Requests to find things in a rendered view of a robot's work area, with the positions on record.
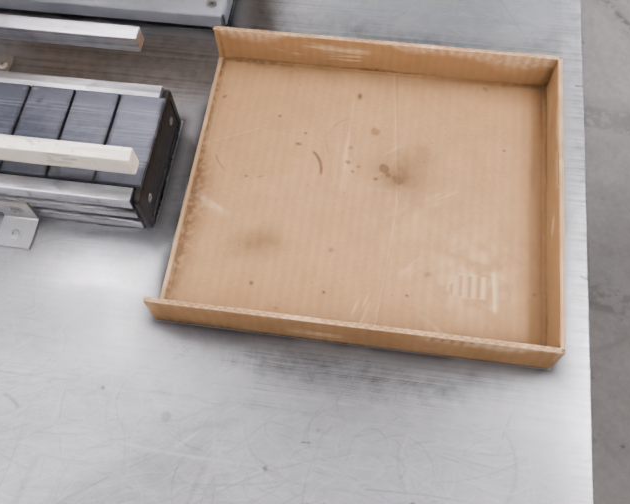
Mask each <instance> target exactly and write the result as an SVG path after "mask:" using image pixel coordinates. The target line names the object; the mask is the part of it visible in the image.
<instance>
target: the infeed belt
mask: <svg viewBox="0 0 630 504"><path fill-rule="evenodd" d="M120 98H121V99H120ZM119 101H120V102H119ZM165 103H166V100H165V98H158V97H148V96H137V95H127V94H122V96H120V94H117V93H107V92H97V91H86V90H77V91H75V90H74V89H66V88H56V87H45V86H35V85H33V86H32V87H31V86H30V85H25V84H15V83H5V82H0V134H4V135H14V136H23V137H33V138H42V139H52V140H62V141H71V142H81V143H90V144H100V145H109V146H119V147H128V148H133V150H134V152H135V154H136V156H137V158H138V160H139V165H138V169H137V172H136V174H135V175H134V174H125V173H115V172H106V171H97V170H87V169H78V168H69V167H60V166H50V165H41V164H32V163H23V162H13V161H4V160H0V173H1V174H10V175H19V176H29V177H38V178H47V179H56V180H65V181H74V182H83V183H92V184H101V185H111V186H120V187H129V188H134V190H135V189H136V188H137V187H138V188H142V185H143V181H144V178H145V174H146V171H147V167H148V164H149V160H150V157H151V153H152V149H153V146H154V142H155V139H156V135H157V132H158V128H159V124H160V121H161V117H162V114H163V110H164V107H165Z"/></svg>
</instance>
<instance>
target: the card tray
mask: <svg viewBox="0 0 630 504"><path fill-rule="evenodd" d="M214 34H215V38H216V42H217V47H218V51H219V55H220V58H219V62H218V66H217V70H216V74H215V78H214V82H213V86H212V90H211V94H210V98H209V102H208V106H207V110H206V114H205V118H204V122H203V126H202V130H201V134H200V138H199V142H198V146H197V150H196V154H195V158H194V162H193V166H192V170H191V174H190V178H189V182H188V186H187V190H186V194H185V198H184V202H183V206H182V210H181V214H180V218H179V222H178V226H177V230H176V234H175V238H174V242H173V246H172V250H171V254H170V258H169V262H168V266H167V270H166V274H165V278H164V282H163V286H162V290H161V294H160V298H151V297H144V298H143V302H144V304H145V305H146V306H147V308H148V309H149V310H150V312H151V313H152V315H153V316H154V317H155V319H158V320H166V321H174V322H182V323H190V324H198V325H206V326H214V327H222V328H230V329H237V330H245V331H253V332H261V333H269V334H277V335H285V336H293V337H301V338H309V339H317V340H325V341H333V342H341V343H348V344H356V345H364V346H372V347H380V348H388V349H396V350H404V351H412V352H420V353H428V354H436V355H444V356H452V357H460V358H467V359H475V360H483V361H491V362H499V363H507V364H515V365H523V366H531V367H539V368H547V369H550V368H551V367H552V366H553V365H554V364H555V363H556V362H557V361H558V360H559V359H560V358H562V357H563V356H564V355H565V354H566V326H565V235H564V145H563V57H561V56H550V55H539V54H527V53H516V52H505V51H493V50H482V49H470V48H459V47H448V46H436V45H425V44H414V43H402V42H391V41H380V40H368V39H357V38H346V37H334V36H323V35H312V34H300V33H289V32H277V31H266V30H255V29H243V28H232V27H221V26H214Z"/></svg>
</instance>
